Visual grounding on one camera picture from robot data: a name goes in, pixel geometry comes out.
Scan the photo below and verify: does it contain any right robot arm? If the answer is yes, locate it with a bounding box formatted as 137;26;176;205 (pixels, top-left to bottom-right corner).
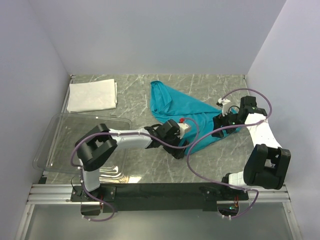
212;96;291;200

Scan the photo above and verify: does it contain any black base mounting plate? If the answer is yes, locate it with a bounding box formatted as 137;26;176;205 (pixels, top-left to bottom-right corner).
69;182;250;215

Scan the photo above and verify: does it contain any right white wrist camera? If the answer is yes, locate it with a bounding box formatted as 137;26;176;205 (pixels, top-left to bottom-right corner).
216;98;232;116

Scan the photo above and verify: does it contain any clear plastic bin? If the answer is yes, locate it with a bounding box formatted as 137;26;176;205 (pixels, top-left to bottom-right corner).
32;113;132;184

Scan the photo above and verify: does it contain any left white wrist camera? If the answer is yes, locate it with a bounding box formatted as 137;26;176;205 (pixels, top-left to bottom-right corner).
178;118;192;139

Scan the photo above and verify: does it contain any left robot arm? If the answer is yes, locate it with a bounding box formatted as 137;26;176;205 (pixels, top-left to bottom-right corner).
71;119;192;201

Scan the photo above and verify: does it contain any teal t shirt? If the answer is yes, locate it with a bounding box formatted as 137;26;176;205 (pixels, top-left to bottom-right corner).
149;80;244;156

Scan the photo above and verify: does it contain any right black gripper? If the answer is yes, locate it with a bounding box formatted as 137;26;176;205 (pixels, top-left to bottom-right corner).
211;108;245;138

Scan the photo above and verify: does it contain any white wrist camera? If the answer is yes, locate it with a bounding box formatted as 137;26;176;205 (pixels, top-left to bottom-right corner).
216;98;232;116
178;118;192;139

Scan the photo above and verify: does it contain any folded white t shirt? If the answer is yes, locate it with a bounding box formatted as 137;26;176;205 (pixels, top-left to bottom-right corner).
67;79;118;113

